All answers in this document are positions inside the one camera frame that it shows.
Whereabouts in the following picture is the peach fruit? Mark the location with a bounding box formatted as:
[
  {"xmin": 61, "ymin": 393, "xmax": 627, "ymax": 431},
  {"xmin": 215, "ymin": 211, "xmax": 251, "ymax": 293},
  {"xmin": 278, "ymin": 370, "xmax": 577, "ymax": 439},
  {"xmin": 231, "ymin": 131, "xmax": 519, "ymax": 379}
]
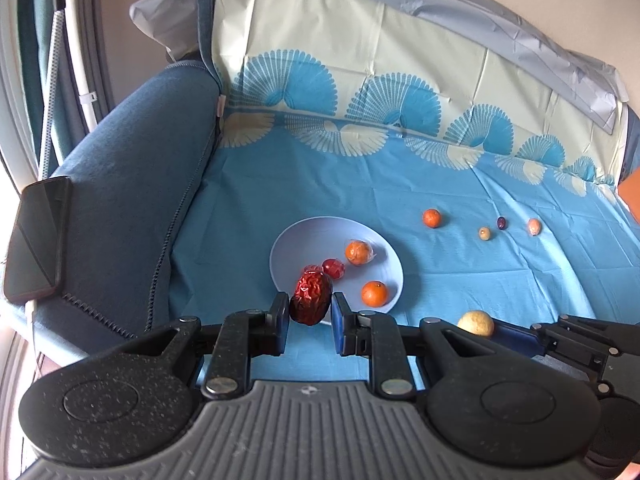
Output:
[{"xmin": 527, "ymin": 218, "xmax": 542, "ymax": 236}]

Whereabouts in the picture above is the bare orange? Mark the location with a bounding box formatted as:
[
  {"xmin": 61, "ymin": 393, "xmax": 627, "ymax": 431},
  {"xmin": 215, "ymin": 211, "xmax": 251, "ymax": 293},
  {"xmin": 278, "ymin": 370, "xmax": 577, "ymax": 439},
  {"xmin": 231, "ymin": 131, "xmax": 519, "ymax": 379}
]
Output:
[{"xmin": 360, "ymin": 281, "xmax": 388, "ymax": 308}]

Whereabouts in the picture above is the small orange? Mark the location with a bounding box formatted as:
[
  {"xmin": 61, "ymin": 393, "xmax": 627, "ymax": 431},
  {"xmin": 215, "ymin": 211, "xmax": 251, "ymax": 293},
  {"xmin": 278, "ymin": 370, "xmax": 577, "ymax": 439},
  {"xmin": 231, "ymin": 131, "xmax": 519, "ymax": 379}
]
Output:
[{"xmin": 422, "ymin": 208, "xmax": 442, "ymax": 229}]

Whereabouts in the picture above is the blue sofa armrest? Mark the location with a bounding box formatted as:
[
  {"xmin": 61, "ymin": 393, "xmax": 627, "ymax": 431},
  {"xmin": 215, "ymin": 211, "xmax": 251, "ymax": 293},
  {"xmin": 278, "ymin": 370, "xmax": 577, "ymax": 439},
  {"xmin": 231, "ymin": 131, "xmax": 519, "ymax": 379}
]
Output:
[{"xmin": 36, "ymin": 60, "xmax": 220, "ymax": 366}]

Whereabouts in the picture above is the white floor lamp pole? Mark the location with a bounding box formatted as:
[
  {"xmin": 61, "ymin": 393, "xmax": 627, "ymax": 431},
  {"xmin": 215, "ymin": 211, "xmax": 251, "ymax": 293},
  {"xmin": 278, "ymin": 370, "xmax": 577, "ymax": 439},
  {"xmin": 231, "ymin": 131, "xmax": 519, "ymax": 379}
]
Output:
[{"xmin": 35, "ymin": 0, "xmax": 94, "ymax": 180}]

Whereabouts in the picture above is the window frame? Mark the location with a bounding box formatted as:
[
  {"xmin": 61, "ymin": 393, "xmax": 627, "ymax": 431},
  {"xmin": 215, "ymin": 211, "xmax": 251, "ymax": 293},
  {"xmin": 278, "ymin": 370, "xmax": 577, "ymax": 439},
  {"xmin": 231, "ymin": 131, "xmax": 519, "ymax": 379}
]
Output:
[{"xmin": 1, "ymin": 0, "xmax": 37, "ymax": 192}]

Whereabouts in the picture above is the red candy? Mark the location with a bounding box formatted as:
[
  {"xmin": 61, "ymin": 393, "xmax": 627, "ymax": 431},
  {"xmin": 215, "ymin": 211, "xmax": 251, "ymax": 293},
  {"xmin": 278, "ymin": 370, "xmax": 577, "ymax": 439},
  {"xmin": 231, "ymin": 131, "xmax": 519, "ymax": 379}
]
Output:
[
  {"xmin": 322, "ymin": 258, "xmax": 346, "ymax": 281},
  {"xmin": 300, "ymin": 264, "xmax": 323, "ymax": 275}
]

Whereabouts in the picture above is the grey plastic sheet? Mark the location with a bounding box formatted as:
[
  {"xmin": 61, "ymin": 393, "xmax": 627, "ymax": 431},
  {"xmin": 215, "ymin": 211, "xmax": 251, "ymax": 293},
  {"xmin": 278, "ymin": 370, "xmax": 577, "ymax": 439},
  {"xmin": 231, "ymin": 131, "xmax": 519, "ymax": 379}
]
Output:
[{"xmin": 129, "ymin": 0, "xmax": 628, "ymax": 133}]

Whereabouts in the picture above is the light blue round plate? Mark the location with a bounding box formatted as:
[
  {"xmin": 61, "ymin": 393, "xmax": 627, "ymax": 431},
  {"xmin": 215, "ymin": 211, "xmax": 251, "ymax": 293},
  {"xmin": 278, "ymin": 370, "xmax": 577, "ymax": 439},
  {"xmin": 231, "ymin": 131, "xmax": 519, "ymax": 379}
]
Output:
[{"xmin": 269, "ymin": 216, "xmax": 404, "ymax": 326}]

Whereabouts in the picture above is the orange fruit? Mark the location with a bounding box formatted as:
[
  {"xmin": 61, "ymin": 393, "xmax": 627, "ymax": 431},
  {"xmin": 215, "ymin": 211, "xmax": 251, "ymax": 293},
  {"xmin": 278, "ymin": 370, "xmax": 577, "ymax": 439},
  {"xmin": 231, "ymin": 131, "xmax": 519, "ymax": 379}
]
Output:
[{"xmin": 345, "ymin": 240, "xmax": 375, "ymax": 266}]

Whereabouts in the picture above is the blue fan-pattern cloth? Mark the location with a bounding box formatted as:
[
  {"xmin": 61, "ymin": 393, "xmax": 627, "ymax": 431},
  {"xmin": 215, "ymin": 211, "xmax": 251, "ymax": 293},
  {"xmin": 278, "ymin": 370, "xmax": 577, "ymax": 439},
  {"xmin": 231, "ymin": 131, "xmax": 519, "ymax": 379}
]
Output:
[{"xmin": 167, "ymin": 0, "xmax": 640, "ymax": 386}]

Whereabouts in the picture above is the black smartphone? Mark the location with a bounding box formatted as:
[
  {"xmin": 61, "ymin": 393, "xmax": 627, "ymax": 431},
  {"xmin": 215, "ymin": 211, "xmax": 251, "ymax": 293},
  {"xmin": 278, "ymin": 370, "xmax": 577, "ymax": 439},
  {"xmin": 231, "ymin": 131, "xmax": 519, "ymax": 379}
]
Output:
[{"xmin": 3, "ymin": 176, "xmax": 72, "ymax": 306}]

